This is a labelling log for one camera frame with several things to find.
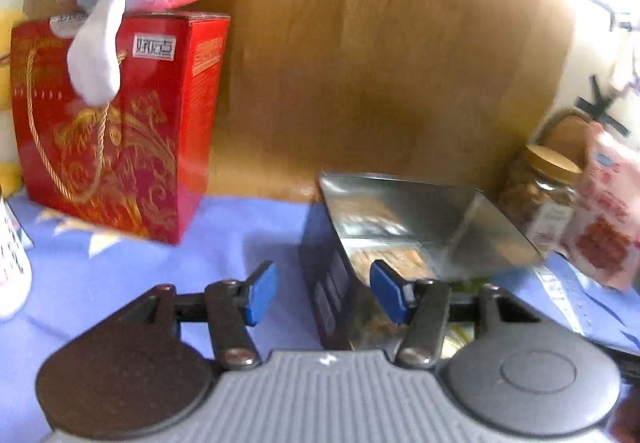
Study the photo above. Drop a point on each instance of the wooden panel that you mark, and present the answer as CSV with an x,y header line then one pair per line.
x,y
375,48

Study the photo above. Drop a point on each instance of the black cardboard box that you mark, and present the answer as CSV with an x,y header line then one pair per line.
x,y
325,283

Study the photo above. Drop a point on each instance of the pink snack bag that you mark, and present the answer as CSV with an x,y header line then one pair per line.
x,y
605,233

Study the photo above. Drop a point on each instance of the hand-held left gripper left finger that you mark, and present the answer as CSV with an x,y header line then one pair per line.
x,y
260,293

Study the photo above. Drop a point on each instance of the white enamel mug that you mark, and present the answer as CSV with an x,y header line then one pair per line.
x,y
12,273

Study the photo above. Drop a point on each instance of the blue printed tablecloth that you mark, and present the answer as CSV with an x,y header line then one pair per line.
x,y
150,273

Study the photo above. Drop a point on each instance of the brown woven pad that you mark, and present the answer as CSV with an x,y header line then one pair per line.
x,y
565,133

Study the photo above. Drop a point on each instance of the black tape strip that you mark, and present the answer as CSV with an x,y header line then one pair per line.
x,y
596,109

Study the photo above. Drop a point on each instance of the yellow chick plush toy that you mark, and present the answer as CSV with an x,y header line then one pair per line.
x,y
6,73

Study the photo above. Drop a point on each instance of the red gift box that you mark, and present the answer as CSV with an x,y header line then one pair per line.
x,y
150,123

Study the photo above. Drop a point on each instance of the clear jar of nuts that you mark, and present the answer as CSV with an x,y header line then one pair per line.
x,y
540,203

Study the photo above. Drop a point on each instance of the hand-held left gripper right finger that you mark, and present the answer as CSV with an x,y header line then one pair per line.
x,y
387,293

